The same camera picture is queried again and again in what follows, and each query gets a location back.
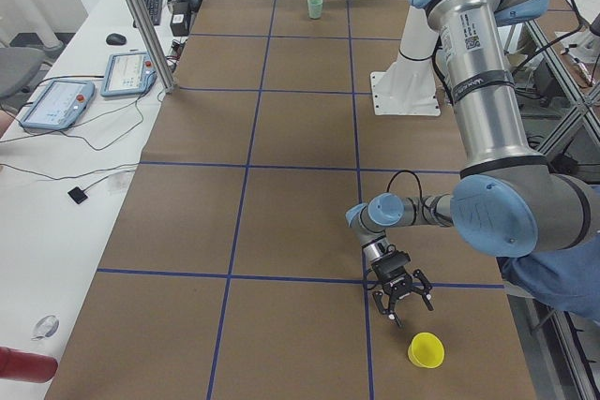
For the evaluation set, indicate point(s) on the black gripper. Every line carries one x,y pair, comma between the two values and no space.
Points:
398,286

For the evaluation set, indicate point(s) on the yellow plastic cup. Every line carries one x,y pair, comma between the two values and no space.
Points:
426,350

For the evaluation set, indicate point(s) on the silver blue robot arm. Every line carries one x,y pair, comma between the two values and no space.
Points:
542,226

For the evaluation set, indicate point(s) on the green plastic cup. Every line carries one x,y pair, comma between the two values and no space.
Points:
314,9

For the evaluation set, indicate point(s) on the black box with label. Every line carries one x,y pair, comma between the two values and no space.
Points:
180,19

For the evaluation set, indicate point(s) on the black keyboard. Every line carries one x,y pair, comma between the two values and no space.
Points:
154,8

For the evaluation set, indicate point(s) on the person in blue hoodie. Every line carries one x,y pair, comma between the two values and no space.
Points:
567,280

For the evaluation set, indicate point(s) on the black computer mouse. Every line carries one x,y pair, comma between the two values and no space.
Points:
115,39

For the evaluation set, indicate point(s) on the far blue teach pendant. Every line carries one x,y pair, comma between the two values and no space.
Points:
128,74

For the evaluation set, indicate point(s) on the blue teach pendant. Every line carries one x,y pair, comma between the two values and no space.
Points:
59,105
128,74

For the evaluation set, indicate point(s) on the near blue teach pendant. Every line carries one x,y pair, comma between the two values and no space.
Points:
59,105

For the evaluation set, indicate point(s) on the grey office chair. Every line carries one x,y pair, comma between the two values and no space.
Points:
24,62

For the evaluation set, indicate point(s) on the small black square pad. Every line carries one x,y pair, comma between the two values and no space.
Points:
77,194

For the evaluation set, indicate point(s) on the red cylinder bottle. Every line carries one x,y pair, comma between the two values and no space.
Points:
29,367

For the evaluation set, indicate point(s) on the aluminium frame post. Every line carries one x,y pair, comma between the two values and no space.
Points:
150,39

